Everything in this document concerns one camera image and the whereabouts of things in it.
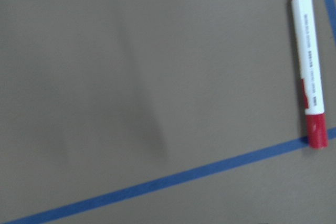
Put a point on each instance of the red white marker pen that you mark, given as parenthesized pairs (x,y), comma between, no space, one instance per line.
(310,73)

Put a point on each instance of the brown paper table cover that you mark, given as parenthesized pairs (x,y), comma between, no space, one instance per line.
(161,111)

